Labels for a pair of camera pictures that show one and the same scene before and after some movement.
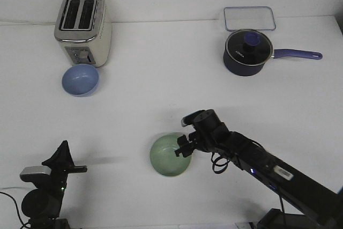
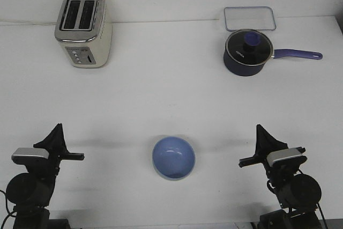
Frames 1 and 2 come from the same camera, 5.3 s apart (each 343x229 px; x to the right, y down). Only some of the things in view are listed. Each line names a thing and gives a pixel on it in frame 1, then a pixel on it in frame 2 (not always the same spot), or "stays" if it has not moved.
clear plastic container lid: (248, 17) stays
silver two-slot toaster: (83, 27) stays
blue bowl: (80, 80) to (173, 157)
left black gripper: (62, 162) to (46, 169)
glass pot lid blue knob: (249, 47) stays
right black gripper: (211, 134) to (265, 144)
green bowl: (163, 156) to (171, 179)
